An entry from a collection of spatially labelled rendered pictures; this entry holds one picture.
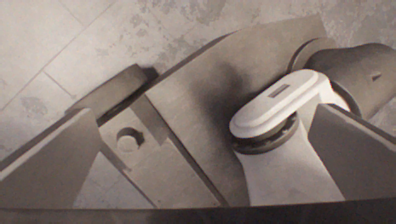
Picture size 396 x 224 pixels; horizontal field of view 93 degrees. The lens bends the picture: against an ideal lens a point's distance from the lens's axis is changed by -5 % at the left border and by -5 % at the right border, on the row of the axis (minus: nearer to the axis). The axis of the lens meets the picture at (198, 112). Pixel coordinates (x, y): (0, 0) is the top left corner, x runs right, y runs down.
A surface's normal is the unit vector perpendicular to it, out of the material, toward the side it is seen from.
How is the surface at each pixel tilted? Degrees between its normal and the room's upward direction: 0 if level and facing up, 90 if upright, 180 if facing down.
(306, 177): 90
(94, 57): 0
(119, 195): 0
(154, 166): 0
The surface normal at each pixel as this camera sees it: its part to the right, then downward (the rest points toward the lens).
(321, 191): -0.52, -0.78
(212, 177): 0.26, 0.23
